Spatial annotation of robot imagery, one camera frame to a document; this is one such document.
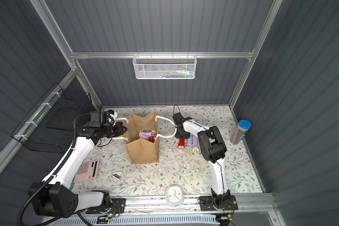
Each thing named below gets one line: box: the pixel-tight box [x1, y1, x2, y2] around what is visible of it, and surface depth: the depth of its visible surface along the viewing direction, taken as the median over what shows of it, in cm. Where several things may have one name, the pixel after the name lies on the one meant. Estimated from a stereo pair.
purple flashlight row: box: [186, 133, 194, 148], surface depth 98 cm
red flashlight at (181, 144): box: [177, 138, 186, 150], surface depth 98 cm
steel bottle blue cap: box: [229, 119, 252, 145], surface depth 86 cm
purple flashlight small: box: [191, 134, 200, 153], surface depth 98 cm
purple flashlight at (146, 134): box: [138, 130, 157, 141], surface depth 97 cm
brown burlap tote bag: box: [123, 111, 160, 165], surface depth 86 cm
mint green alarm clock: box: [165, 184, 185, 207], surface depth 76 cm
